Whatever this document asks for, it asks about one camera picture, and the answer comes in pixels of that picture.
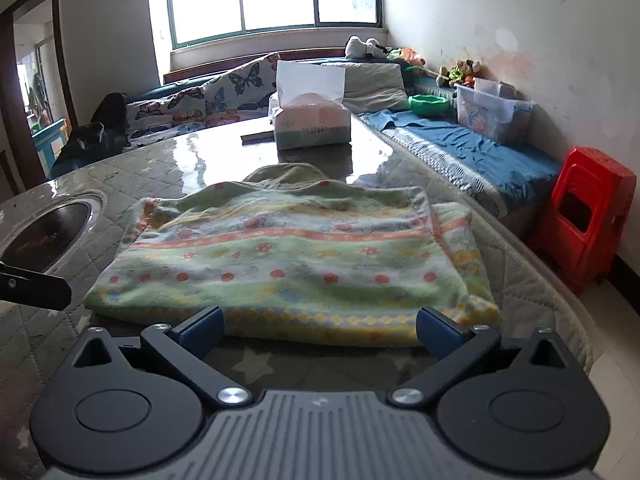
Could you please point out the blue cabinet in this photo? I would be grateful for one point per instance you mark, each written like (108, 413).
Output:
(50, 145)

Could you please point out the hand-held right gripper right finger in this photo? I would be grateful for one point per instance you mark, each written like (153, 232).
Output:
(440, 335)

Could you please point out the long butterfly print pillow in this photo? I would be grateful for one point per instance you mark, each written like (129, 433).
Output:
(165, 110)

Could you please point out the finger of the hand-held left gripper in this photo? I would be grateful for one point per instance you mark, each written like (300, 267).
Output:
(35, 287)

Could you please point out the panda plush toy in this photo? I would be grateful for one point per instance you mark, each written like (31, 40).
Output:
(362, 46)

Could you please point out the green bowl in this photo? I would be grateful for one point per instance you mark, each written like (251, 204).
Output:
(427, 105)

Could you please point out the hanging clothes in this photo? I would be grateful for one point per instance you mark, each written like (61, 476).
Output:
(37, 95)

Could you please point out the brown green plush toys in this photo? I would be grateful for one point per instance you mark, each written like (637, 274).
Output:
(460, 72)

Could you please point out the dark wooden door frame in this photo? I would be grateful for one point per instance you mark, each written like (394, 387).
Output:
(10, 110)

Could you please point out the clear plastic storage box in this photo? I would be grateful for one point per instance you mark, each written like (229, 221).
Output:
(485, 115)

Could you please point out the small flat box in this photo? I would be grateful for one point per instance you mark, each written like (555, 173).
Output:
(257, 138)

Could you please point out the blue bed sheet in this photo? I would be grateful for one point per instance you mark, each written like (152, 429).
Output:
(475, 160)

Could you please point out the floral printed child's jacket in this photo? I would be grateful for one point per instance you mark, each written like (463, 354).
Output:
(300, 250)

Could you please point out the orange green plush toy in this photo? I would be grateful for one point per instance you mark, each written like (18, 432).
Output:
(405, 55)

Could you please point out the black bag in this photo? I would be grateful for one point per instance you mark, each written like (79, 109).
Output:
(95, 140)

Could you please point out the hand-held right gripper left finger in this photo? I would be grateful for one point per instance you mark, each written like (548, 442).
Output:
(200, 335)

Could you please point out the square butterfly print pillow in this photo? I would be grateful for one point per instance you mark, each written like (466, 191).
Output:
(240, 85)

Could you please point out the red plastic stool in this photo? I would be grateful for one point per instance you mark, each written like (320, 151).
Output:
(595, 180)

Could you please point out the grey pillow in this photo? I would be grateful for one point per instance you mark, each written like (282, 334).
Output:
(375, 87)

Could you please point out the open tissue box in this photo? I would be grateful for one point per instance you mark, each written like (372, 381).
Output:
(310, 127)

